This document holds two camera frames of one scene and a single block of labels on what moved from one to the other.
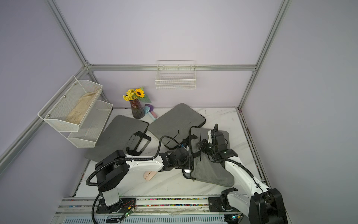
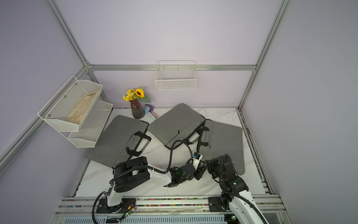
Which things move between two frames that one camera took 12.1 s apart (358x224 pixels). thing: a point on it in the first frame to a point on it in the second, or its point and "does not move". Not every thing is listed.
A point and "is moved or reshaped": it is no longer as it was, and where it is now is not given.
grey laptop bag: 120,133 does not move
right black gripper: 202,146 to 210,164
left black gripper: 189,161 to 200,173
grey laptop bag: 203,170 is moved or reshaped
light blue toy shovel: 146,108 does not move
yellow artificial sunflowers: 132,94 does not move
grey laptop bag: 173,127 does not move
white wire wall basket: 175,75 does not move
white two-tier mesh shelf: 77,107 does not move
